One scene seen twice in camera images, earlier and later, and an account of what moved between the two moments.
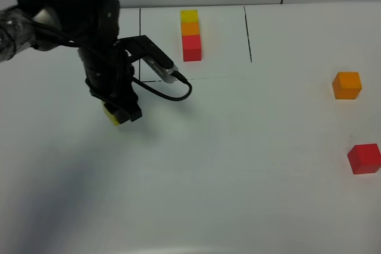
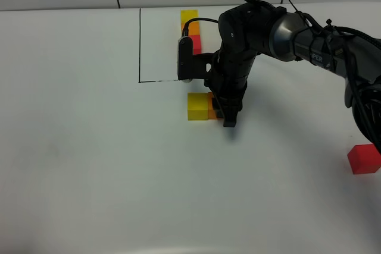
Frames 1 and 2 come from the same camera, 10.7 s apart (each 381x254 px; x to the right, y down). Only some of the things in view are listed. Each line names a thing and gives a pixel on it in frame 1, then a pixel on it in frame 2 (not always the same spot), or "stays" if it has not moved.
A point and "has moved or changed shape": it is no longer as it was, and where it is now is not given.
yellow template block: (189, 16) stays
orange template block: (190, 28) stays
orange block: (347, 85) has moved or changed shape
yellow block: (111, 115) to (197, 106)
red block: (365, 159) stays
